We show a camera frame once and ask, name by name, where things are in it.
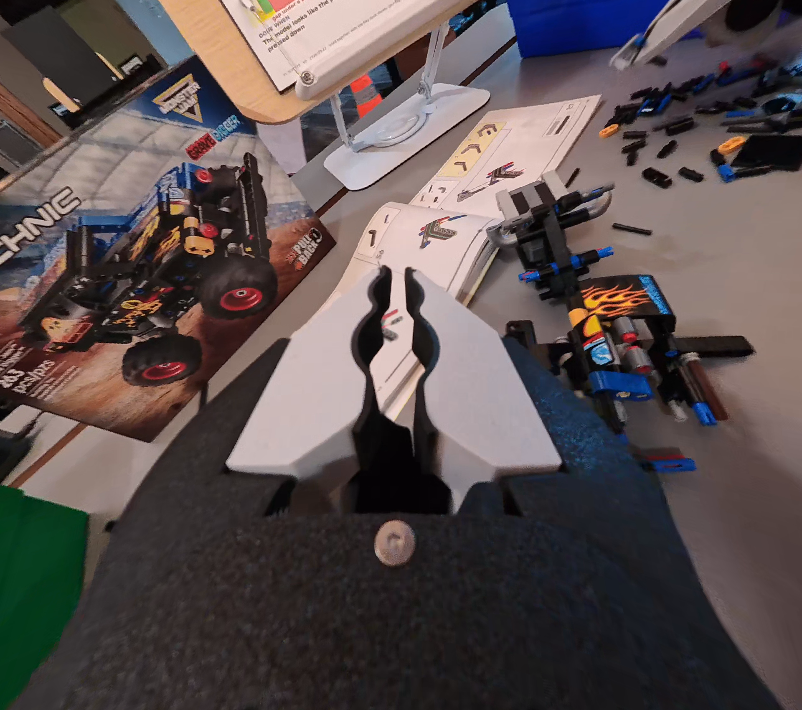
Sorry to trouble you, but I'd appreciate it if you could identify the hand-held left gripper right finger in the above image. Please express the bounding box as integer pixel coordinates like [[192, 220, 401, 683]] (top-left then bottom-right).
[[404, 267, 563, 512]]

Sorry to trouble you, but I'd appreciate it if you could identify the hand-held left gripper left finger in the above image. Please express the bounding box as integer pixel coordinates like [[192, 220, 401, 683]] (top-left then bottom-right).
[[226, 266, 394, 515]]

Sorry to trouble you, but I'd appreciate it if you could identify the pile of small building pieces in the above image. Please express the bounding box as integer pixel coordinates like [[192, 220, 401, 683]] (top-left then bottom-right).
[[598, 48, 802, 184]]

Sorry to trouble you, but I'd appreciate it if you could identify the black flat panel piece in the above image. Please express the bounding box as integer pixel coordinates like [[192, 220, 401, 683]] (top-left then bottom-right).
[[732, 135, 802, 171]]

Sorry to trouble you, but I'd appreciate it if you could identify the partly built toy truck chassis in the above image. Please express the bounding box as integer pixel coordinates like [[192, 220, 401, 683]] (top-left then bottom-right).
[[485, 171, 756, 454]]

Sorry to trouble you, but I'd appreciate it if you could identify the blue red connector piece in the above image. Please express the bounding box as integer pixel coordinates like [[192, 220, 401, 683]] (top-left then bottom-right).
[[639, 448, 698, 473]]

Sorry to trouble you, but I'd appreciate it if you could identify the white instruction booklet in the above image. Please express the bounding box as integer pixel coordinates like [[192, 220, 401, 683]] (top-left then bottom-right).
[[335, 94, 604, 419]]

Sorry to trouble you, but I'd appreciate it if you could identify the white folding stand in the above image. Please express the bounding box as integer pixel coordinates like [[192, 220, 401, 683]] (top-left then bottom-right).
[[322, 23, 492, 192]]

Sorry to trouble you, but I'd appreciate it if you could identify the monster truck picture box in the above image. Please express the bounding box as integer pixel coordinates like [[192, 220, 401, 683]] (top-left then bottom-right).
[[0, 55, 336, 444]]

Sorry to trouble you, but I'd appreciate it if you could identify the green plastic bin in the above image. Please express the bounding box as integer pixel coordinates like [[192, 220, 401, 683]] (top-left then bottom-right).
[[0, 484, 89, 654]]

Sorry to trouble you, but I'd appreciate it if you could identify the orange striped traffic cone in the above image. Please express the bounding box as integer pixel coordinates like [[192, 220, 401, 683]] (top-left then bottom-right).
[[350, 74, 384, 122]]

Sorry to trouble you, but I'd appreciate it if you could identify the wooden display board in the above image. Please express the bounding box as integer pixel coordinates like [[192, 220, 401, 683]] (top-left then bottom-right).
[[103, 0, 524, 125]]

